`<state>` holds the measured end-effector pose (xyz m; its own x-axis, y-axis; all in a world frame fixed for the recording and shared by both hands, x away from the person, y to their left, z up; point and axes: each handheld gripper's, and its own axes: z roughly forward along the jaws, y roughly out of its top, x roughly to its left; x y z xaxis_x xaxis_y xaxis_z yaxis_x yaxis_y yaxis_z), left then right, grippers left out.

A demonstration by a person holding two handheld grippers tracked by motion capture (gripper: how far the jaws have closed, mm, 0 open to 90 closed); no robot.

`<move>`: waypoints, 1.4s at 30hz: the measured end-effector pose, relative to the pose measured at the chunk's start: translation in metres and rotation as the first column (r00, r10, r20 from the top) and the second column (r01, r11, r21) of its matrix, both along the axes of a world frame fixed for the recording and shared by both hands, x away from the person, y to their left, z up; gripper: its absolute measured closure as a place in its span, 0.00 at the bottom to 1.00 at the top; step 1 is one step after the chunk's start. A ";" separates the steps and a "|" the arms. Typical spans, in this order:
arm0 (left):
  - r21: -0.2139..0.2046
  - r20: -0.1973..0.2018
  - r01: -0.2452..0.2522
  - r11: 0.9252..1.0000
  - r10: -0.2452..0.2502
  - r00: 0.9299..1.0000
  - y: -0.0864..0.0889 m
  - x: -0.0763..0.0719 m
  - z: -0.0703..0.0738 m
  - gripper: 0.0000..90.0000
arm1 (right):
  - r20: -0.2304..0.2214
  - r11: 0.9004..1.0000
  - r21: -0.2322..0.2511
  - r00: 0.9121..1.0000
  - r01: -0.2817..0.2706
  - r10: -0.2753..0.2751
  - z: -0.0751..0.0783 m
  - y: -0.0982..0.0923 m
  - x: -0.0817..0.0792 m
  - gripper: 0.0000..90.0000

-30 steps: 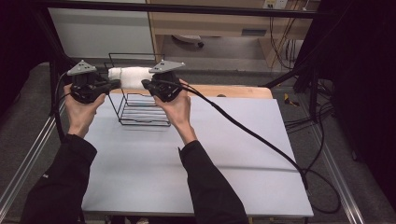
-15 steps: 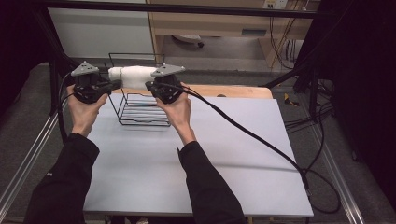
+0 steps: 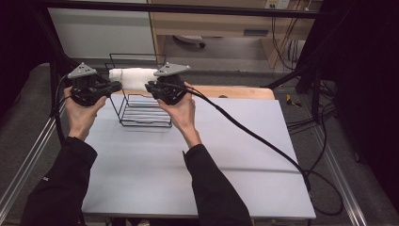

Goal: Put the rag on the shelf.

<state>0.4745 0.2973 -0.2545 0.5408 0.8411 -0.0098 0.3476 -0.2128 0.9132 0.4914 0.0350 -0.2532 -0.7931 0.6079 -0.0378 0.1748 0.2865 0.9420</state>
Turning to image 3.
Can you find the white towel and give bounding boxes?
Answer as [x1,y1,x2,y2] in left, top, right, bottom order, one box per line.
[108,67,159,92]

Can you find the hanging desk cables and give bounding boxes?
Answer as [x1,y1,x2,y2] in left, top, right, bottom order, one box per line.
[271,15,299,72]

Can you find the light wooden desk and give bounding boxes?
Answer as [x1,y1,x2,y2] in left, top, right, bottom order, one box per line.
[147,0,324,69]

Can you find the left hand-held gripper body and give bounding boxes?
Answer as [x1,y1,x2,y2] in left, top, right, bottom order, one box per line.
[67,61,111,107]

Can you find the person's left hand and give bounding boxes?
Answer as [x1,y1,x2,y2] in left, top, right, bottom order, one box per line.
[63,86,108,141]

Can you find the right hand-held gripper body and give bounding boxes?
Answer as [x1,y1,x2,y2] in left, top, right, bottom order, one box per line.
[153,61,191,106]

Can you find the hand-held gripper black cable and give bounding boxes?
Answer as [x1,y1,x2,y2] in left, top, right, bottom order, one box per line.
[51,74,72,145]
[149,80,344,217]

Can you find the aluminium floor rail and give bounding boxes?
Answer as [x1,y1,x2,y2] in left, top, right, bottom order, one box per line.
[0,103,67,215]
[313,125,368,226]

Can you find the left hand-held gripper black cable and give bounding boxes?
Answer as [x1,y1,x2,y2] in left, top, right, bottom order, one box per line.
[51,74,72,145]

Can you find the yellow black floor tape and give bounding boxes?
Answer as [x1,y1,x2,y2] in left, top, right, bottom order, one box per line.
[285,93,303,108]

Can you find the black floor cable bundle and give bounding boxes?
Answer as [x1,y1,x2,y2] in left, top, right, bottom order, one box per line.
[286,79,338,133]

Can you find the right hand-held gripper black cable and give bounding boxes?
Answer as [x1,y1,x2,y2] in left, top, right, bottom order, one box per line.
[149,80,344,217]

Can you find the wooden table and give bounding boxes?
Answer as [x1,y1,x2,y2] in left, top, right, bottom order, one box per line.
[111,84,277,101]

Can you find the black wire rack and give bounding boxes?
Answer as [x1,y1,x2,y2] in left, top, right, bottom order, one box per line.
[104,53,174,129]

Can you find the white wall socket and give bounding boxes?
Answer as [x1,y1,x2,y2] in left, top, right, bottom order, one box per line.
[264,0,291,10]

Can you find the light grey table mat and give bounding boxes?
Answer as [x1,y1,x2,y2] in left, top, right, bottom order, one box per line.
[81,93,317,219]

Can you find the white office chair base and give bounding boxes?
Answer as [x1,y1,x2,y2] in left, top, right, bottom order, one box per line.
[173,34,207,49]

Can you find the white panel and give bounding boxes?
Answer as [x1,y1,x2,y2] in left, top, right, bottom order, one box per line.
[48,0,157,60]

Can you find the black metal frame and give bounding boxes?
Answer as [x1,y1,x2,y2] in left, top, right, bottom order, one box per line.
[31,0,333,119]

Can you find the person's right hand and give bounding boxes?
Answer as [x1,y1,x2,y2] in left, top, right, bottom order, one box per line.
[156,82,203,149]

